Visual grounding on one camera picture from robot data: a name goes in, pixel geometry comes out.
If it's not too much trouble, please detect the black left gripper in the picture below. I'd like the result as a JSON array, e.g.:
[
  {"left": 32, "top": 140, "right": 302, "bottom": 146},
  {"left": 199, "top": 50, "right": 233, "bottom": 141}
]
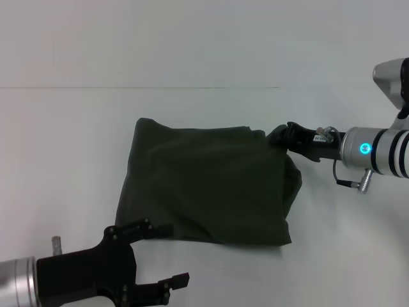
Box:
[{"left": 35, "top": 217, "right": 191, "bottom": 307}]

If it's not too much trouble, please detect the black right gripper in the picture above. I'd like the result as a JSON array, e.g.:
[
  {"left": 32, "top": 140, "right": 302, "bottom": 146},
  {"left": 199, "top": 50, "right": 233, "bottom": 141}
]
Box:
[{"left": 267, "top": 121, "right": 348, "bottom": 163}]

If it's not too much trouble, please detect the dark green t-shirt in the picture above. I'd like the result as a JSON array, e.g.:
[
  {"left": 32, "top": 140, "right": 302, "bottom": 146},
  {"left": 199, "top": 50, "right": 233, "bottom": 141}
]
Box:
[{"left": 114, "top": 117, "right": 304, "bottom": 246}]

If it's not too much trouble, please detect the silver right gripper knob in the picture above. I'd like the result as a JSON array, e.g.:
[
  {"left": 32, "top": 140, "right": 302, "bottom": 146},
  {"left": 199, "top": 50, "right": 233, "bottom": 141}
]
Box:
[{"left": 315, "top": 126, "right": 335, "bottom": 143}]

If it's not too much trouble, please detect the silver gripper knob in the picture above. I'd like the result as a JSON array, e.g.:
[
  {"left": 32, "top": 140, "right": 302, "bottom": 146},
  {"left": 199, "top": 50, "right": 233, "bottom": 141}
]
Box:
[
  {"left": 315, "top": 126, "right": 335, "bottom": 143},
  {"left": 51, "top": 235, "right": 64, "bottom": 255}
]

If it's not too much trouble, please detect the silver left gripper knob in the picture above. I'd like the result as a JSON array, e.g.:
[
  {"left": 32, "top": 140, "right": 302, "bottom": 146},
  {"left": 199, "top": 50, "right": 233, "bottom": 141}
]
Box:
[{"left": 51, "top": 235, "right": 64, "bottom": 255}]

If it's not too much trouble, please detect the right arm connector cable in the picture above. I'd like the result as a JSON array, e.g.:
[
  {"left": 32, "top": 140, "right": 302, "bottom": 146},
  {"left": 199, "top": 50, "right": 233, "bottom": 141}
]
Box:
[{"left": 332, "top": 158, "right": 374, "bottom": 187}]

